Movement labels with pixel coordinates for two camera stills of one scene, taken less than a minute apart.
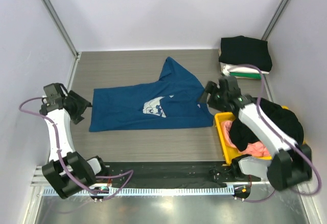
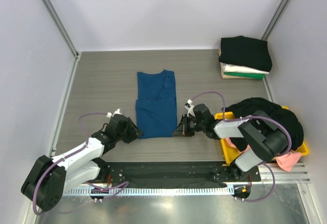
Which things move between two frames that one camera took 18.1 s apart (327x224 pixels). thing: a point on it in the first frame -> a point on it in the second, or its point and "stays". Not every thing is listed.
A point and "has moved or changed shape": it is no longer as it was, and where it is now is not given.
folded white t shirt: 226,69 stays
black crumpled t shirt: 243,138 stays
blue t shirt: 172,102 has moved or changed shape
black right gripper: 211,87 -> 182,129
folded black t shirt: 242,50 stays
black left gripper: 82,104 -> 134,132
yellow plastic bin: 230,152 stays
